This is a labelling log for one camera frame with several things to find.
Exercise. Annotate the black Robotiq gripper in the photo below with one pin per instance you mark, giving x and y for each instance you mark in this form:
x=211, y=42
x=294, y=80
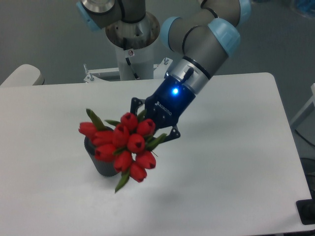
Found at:
x=165, y=106

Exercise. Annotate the red tulip bouquet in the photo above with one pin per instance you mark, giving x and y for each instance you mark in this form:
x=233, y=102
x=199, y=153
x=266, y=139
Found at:
x=132, y=145

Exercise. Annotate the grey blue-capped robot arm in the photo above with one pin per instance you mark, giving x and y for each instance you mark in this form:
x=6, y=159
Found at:
x=205, y=40

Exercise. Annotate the dark grey ribbed vase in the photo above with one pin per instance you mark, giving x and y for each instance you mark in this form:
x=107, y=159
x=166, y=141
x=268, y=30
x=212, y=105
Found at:
x=94, y=139

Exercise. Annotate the white chair backrest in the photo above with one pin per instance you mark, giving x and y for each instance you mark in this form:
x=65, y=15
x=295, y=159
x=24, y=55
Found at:
x=24, y=75

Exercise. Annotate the black device at table edge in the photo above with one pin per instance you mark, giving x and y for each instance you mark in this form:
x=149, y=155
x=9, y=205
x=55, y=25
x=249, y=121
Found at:
x=306, y=210

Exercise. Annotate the white furniture frame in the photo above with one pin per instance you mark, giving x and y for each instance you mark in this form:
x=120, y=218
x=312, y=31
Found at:
x=305, y=111

